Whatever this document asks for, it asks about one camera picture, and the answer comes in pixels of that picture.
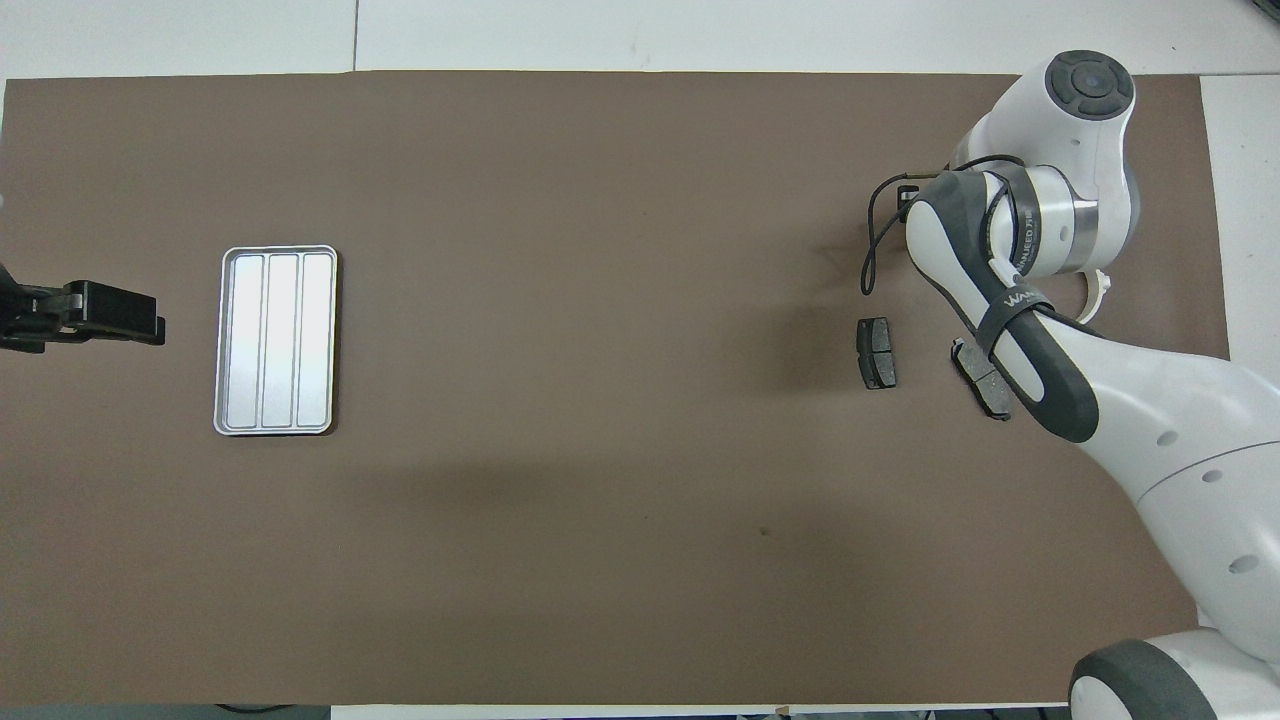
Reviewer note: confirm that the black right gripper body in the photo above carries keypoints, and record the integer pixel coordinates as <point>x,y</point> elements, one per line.
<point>908,192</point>

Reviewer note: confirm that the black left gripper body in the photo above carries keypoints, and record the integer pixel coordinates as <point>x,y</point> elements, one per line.
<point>30,310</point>

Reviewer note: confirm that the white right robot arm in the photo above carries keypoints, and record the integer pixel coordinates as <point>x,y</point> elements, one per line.
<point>1180,420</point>

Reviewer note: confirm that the silver metal tray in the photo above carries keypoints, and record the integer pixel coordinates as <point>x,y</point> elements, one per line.
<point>275,340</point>

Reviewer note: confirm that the short dark brake pad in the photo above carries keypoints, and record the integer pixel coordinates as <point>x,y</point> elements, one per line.
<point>877,355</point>

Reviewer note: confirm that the long dark brake pad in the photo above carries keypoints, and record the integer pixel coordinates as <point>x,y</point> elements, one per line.
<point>975,375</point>

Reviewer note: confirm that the brown table mat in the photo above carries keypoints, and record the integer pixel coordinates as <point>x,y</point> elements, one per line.
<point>640,500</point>

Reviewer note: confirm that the white semicircular plastic bracket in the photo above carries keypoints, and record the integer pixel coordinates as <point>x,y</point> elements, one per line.
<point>1103,290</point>

